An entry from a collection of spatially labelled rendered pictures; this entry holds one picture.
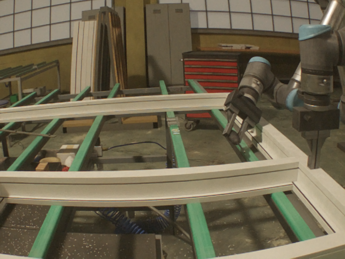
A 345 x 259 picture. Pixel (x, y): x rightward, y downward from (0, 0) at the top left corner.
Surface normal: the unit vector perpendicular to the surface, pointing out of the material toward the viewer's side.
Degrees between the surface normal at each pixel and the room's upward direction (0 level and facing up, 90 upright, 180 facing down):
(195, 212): 0
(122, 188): 90
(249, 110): 62
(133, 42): 90
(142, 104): 90
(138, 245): 0
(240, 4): 90
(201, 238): 0
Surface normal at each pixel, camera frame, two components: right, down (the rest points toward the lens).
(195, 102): 0.05, 0.25
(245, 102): 0.39, -0.29
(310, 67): -0.74, 0.19
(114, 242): -0.04, -0.97
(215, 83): -0.33, 0.25
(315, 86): -0.54, 0.23
